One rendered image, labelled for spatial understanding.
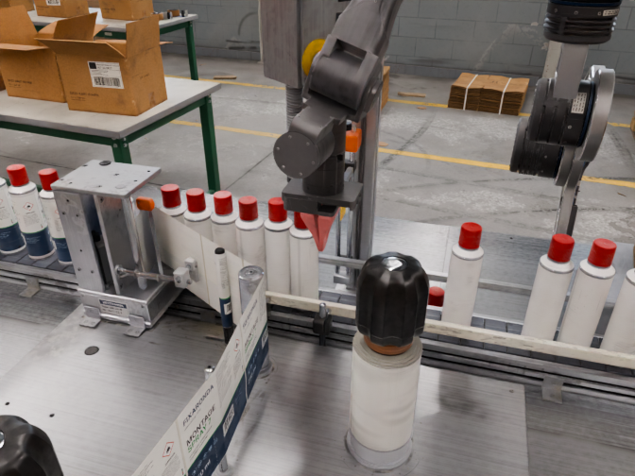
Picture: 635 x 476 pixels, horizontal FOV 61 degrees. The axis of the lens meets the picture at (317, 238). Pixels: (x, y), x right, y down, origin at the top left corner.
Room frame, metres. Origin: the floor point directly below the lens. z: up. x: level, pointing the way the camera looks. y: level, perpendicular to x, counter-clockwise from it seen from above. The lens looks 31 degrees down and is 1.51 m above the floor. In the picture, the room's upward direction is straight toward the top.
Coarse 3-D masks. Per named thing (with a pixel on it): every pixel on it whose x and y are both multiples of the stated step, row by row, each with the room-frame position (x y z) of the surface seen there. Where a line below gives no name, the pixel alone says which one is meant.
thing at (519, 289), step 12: (336, 264) 0.84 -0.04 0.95; (348, 264) 0.83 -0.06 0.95; (360, 264) 0.82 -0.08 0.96; (432, 276) 0.79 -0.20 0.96; (444, 276) 0.78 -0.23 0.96; (492, 288) 0.76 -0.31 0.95; (504, 288) 0.75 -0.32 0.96; (516, 288) 0.75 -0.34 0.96; (528, 288) 0.75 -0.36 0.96; (564, 300) 0.73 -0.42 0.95; (612, 300) 0.71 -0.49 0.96
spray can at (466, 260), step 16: (464, 224) 0.75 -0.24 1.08; (464, 240) 0.73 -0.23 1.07; (464, 256) 0.72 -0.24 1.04; (480, 256) 0.73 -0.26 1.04; (448, 272) 0.75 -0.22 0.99; (464, 272) 0.72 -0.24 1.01; (448, 288) 0.74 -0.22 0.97; (464, 288) 0.72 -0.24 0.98; (448, 304) 0.73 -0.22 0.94; (464, 304) 0.72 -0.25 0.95; (448, 320) 0.73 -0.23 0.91; (464, 320) 0.72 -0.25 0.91
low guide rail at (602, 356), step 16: (288, 304) 0.78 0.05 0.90; (304, 304) 0.77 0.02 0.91; (336, 304) 0.76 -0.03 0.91; (432, 320) 0.72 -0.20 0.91; (464, 336) 0.69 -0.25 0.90; (480, 336) 0.69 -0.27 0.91; (496, 336) 0.68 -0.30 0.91; (512, 336) 0.68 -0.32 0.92; (528, 336) 0.68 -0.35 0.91; (544, 352) 0.66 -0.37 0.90; (560, 352) 0.65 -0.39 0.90; (576, 352) 0.65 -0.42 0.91; (592, 352) 0.64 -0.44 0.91; (608, 352) 0.64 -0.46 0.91
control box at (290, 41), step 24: (264, 0) 0.87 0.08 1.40; (288, 0) 0.82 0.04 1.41; (312, 0) 0.82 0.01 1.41; (336, 0) 0.85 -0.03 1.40; (264, 24) 0.87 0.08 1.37; (288, 24) 0.82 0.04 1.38; (312, 24) 0.82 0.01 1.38; (264, 48) 0.88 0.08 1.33; (288, 48) 0.83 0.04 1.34; (312, 48) 0.82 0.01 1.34; (264, 72) 0.88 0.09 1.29; (288, 72) 0.83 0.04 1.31
